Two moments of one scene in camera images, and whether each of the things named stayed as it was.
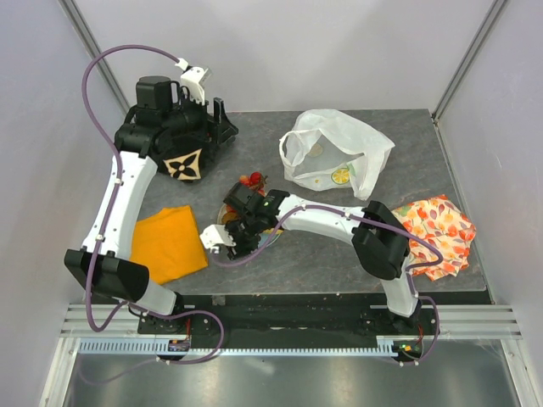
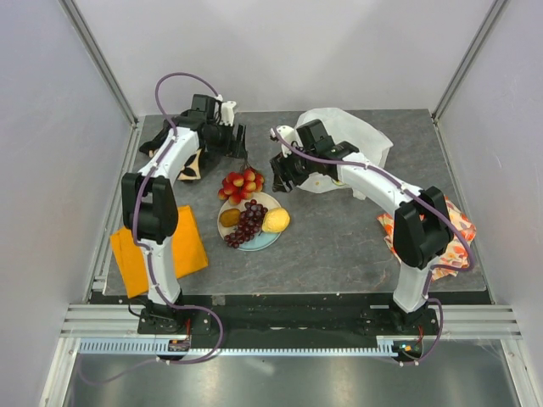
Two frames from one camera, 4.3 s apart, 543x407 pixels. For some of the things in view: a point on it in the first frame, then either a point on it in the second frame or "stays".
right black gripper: x=241 y=248 → x=280 y=164
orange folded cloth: x=168 y=243 stays
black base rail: x=358 y=314 stays
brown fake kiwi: x=228 y=216 stays
